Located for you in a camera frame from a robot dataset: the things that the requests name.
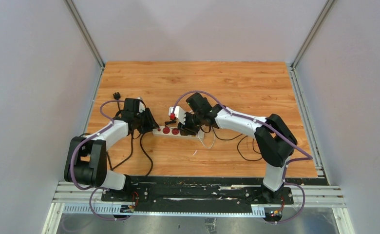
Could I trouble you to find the aluminium frame post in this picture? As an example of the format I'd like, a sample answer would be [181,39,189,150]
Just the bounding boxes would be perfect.
[291,0,337,70]
[64,0,105,70]

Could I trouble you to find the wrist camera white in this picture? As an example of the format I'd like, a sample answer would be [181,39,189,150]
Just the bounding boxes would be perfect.
[137,97,146,113]
[169,106,186,124]

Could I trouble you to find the right aluminium frame post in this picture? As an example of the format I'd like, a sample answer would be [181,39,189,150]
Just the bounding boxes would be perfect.
[291,0,337,70]

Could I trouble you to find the black power strip cord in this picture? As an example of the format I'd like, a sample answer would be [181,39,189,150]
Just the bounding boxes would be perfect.
[78,100,153,177]

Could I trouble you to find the small black plug adapter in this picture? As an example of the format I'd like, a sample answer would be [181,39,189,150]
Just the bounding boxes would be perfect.
[164,118,177,126]

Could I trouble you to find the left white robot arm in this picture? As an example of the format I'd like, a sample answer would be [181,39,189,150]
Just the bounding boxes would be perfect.
[63,98,159,201]

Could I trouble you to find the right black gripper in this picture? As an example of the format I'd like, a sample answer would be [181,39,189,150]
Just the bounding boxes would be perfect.
[179,112,204,137]

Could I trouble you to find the white USB charger with cable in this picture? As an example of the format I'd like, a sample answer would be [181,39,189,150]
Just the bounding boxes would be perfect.
[196,131,217,150]

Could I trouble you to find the white red power strip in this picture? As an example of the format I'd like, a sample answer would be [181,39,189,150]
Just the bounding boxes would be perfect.
[152,126,205,140]

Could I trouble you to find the black power strip plug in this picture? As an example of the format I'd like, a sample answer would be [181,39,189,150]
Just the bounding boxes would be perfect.
[113,92,121,100]

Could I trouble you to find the black adapter cable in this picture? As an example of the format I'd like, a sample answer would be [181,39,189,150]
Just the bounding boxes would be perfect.
[203,126,265,162]

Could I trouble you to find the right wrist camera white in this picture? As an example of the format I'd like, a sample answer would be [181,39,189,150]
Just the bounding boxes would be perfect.
[169,106,186,124]

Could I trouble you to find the left aluminium frame post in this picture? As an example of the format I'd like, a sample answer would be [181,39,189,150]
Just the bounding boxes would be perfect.
[64,0,105,70]

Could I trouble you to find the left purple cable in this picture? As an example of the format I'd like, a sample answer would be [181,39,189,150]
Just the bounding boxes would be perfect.
[70,100,126,222]

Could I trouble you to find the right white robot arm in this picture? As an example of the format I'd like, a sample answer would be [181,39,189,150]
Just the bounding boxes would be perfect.
[169,91,297,204]

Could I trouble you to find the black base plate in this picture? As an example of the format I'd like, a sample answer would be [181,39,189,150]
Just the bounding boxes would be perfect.
[101,176,294,214]

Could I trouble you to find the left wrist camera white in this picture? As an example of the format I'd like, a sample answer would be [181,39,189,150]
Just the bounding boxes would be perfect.
[137,97,146,113]

